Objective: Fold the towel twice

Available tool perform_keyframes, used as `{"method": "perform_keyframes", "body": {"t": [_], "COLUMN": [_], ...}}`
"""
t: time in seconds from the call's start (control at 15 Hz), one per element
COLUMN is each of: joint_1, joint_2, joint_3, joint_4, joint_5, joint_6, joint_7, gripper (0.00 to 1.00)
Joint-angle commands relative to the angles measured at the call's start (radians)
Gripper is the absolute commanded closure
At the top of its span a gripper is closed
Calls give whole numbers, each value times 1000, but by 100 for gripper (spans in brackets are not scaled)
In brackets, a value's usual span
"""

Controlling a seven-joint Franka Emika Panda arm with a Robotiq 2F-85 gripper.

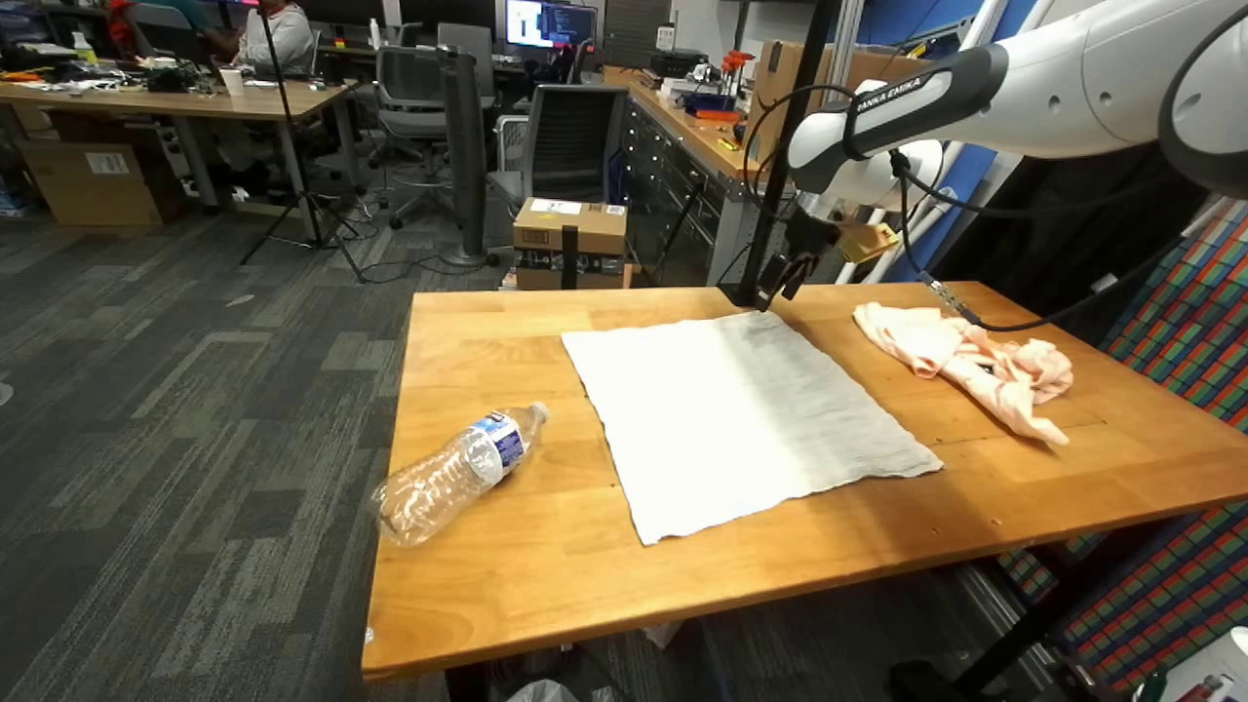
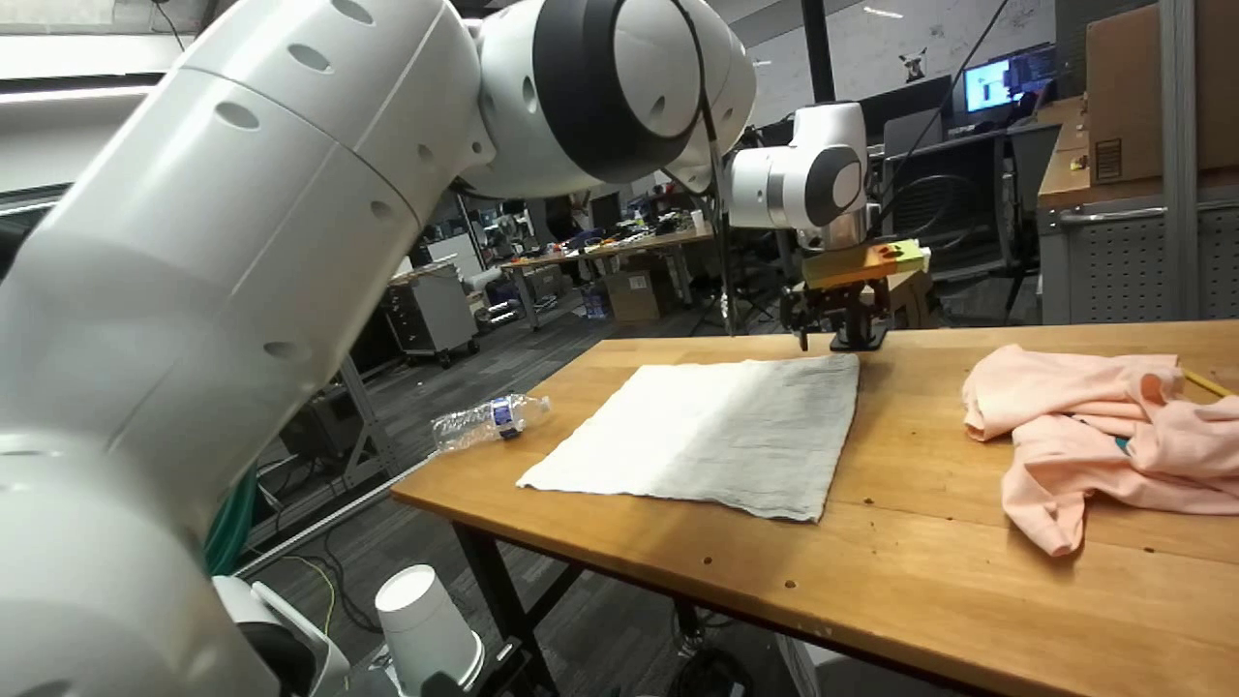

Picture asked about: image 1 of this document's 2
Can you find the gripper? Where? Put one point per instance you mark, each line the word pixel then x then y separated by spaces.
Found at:
pixel 811 234

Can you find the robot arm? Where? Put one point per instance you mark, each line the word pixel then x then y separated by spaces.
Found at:
pixel 1063 88

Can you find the white towel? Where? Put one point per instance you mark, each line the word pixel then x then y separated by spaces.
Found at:
pixel 741 419

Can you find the workbench with drawers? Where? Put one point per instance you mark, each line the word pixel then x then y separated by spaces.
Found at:
pixel 682 185

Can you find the black pole stand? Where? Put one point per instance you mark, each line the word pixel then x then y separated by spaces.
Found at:
pixel 790 136

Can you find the large cardboard box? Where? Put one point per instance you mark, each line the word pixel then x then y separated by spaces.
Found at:
pixel 780 93

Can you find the pink cloth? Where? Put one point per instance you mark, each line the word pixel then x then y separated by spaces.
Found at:
pixel 975 366

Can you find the stack of cardboard boxes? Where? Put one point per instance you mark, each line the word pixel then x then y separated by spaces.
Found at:
pixel 570 239

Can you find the black mesh office chair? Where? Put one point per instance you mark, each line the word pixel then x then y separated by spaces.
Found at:
pixel 575 141

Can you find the black tower fan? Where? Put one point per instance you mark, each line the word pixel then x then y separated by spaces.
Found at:
pixel 466 156

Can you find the monitor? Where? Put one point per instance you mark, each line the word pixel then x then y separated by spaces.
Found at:
pixel 549 23

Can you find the clear plastic water bottle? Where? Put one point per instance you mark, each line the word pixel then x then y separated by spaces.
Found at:
pixel 453 478

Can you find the grey office chair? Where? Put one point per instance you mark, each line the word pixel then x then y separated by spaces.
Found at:
pixel 409 97

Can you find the black tripod stand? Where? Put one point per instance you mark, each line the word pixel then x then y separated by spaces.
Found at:
pixel 292 146

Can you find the person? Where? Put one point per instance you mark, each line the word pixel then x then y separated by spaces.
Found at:
pixel 278 37

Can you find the wooden desk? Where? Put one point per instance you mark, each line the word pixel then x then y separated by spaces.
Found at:
pixel 175 102

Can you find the flat cardboard box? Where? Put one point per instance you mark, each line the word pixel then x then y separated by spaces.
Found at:
pixel 93 183

